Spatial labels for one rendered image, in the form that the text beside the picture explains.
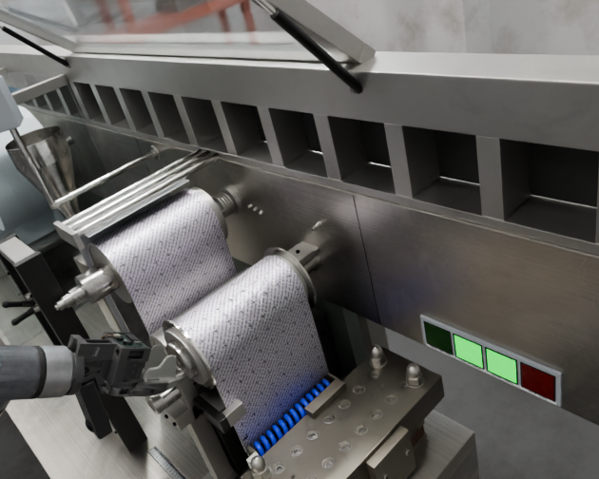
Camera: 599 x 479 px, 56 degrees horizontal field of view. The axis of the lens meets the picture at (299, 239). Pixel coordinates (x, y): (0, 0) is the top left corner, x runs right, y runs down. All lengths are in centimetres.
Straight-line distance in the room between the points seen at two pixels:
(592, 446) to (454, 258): 158
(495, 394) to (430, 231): 168
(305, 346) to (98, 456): 60
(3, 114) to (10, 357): 63
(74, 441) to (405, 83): 117
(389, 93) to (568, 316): 39
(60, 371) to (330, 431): 51
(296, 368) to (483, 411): 142
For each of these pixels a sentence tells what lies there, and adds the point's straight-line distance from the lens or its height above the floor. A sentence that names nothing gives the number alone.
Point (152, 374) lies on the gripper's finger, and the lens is 98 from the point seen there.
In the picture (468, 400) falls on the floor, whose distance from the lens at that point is 249.
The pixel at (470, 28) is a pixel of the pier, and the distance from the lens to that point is 377.
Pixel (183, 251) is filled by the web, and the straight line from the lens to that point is 118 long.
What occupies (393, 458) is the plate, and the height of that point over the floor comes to 99.
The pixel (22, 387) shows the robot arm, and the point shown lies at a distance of 88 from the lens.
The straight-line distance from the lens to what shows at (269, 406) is 114.
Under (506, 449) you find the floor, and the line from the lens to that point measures 235.
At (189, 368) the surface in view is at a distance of 101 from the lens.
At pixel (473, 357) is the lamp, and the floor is 117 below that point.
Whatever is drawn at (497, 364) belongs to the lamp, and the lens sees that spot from 98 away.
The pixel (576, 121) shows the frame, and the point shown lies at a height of 161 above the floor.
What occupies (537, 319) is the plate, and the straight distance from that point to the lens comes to 88.
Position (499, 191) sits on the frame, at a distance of 79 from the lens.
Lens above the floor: 189
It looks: 31 degrees down
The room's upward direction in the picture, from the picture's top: 16 degrees counter-clockwise
